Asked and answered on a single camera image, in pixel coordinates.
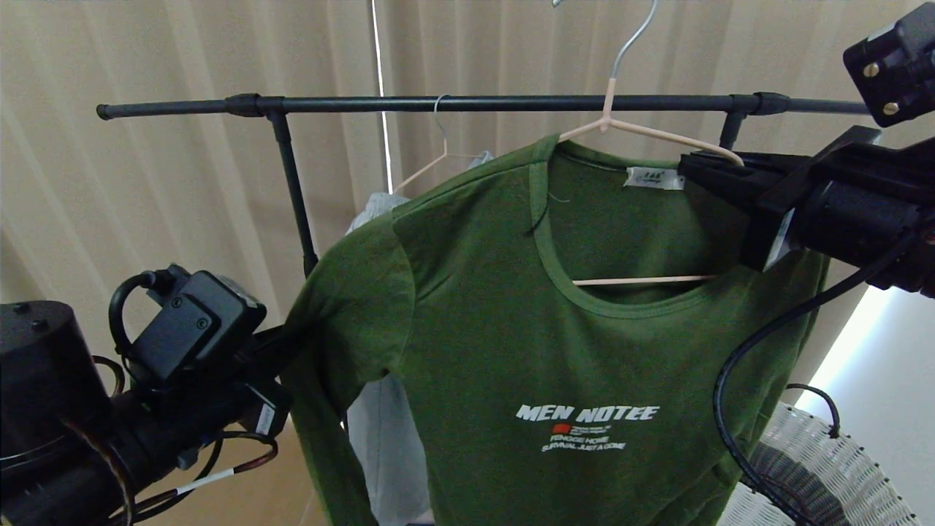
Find green garment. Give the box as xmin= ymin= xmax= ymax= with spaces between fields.
xmin=281 ymin=134 xmax=830 ymax=526

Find pink clothes hanger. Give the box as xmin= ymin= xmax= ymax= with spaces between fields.
xmin=552 ymin=0 xmax=746 ymax=287
xmin=392 ymin=95 xmax=483 ymax=195

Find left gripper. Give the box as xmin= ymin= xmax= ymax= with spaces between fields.
xmin=121 ymin=325 xmax=308 ymax=472

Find white laundry basket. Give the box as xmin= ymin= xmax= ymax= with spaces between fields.
xmin=716 ymin=384 xmax=917 ymax=526

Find beige curtain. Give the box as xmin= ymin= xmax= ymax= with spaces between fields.
xmin=0 ymin=0 xmax=935 ymax=410

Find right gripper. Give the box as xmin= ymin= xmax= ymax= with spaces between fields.
xmin=739 ymin=126 xmax=935 ymax=275

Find black clothes rack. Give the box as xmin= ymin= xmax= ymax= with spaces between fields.
xmin=96 ymin=93 xmax=874 ymax=278

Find pale grey shorts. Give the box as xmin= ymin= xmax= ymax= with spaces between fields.
xmin=343 ymin=151 xmax=497 ymax=525

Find black cable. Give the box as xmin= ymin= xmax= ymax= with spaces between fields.
xmin=128 ymin=437 xmax=225 ymax=523
xmin=714 ymin=234 xmax=917 ymax=526

